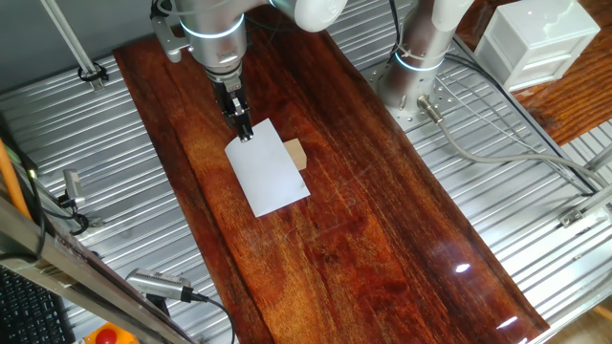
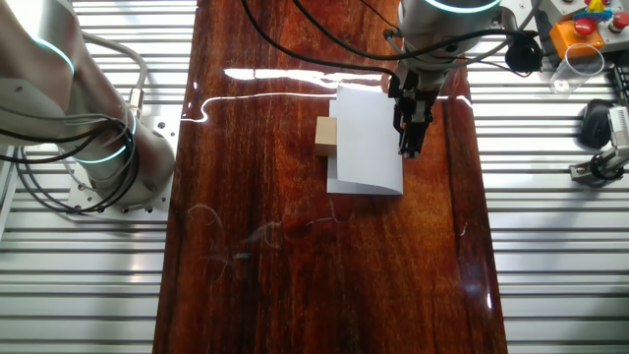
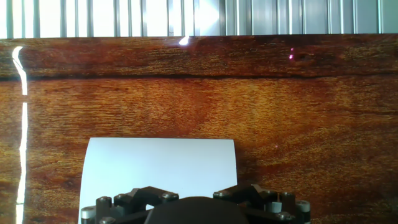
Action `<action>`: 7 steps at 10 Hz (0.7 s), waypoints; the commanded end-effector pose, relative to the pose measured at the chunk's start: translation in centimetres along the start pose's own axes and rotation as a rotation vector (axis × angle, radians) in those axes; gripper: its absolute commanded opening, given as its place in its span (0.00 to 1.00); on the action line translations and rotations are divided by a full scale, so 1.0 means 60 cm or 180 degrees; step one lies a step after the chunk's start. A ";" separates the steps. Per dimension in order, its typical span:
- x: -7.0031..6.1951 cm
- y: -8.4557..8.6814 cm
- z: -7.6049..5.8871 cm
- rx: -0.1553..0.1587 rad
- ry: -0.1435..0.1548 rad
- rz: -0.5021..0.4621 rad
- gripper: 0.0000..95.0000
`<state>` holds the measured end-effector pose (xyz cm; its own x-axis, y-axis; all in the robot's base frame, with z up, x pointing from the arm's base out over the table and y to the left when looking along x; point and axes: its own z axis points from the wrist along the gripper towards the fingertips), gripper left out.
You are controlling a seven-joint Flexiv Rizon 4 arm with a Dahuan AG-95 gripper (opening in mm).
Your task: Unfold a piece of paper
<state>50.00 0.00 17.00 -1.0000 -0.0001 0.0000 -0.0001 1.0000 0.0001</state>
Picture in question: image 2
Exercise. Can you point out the colourful plastic toy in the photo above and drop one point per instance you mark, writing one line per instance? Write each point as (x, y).
(594, 11)

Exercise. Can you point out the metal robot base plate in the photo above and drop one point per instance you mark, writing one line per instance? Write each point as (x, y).
(164, 133)

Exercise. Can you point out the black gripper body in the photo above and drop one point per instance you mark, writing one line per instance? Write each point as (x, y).
(417, 86)

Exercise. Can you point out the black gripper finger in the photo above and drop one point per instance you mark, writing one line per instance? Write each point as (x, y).
(400, 115)
(412, 142)

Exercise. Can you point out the grey control button box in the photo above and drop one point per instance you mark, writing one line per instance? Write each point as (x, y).
(616, 37)

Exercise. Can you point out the red emergency stop button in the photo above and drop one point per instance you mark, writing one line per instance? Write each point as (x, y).
(575, 39)

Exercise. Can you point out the black keyboard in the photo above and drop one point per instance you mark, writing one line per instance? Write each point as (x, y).
(623, 86)

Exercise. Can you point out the black computer mouse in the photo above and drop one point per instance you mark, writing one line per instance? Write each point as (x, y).
(594, 123)

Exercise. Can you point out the glossy dark wooden board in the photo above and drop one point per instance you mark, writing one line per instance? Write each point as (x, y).
(295, 270)

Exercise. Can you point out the white paper sheet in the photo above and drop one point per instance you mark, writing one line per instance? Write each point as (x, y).
(366, 142)

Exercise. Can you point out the small wooden block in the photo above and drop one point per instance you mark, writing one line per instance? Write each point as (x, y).
(325, 137)

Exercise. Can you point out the clear plastic cup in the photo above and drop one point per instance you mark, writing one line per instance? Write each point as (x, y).
(577, 69)

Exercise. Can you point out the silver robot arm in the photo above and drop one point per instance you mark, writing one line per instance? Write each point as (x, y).
(39, 74)

